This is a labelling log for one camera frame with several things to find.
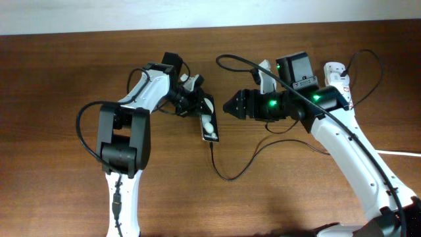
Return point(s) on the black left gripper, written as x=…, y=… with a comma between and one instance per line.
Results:
x=194, y=108

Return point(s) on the white power strip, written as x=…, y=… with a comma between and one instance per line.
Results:
x=346, y=93

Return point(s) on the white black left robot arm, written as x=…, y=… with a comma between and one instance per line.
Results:
x=124, y=133

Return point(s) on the black Samsung Galaxy smartphone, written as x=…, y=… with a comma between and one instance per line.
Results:
x=208, y=120

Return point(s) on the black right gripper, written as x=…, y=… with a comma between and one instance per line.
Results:
x=245, y=95

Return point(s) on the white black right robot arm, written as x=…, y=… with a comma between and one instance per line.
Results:
x=390, y=207

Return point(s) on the white USB charger plug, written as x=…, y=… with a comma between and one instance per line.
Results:
x=333, y=77

